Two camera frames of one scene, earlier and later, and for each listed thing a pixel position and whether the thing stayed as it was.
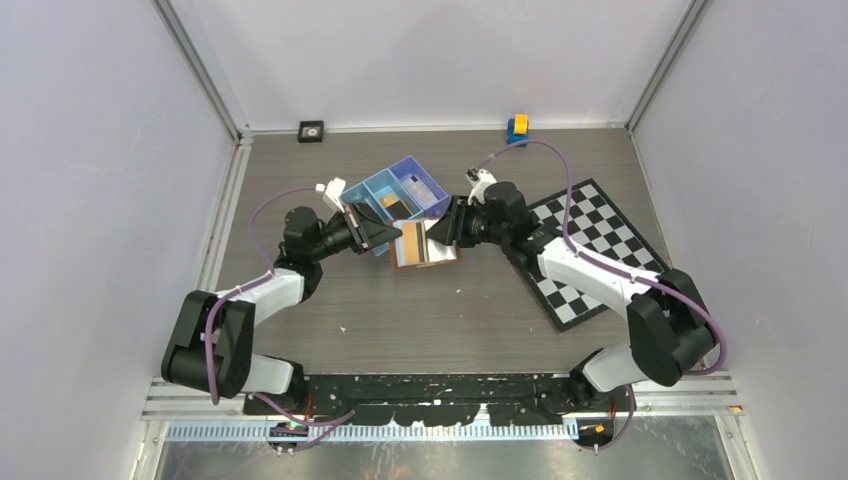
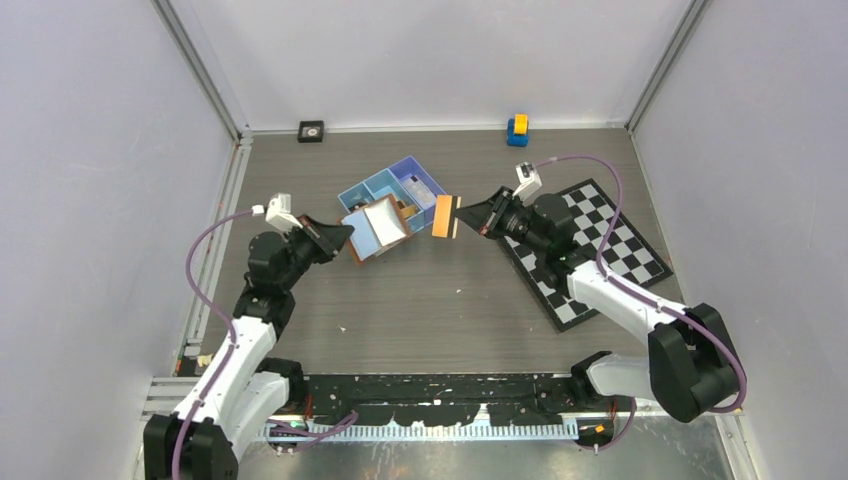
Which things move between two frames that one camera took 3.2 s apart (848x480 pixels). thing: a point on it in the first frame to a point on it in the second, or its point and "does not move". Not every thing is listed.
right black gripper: (452, 226) to (486, 217)
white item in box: (420, 191) does not move
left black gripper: (361, 244) to (322, 237)
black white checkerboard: (600, 233) does not move
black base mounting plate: (444, 398) does not move
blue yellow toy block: (518, 128) does not move
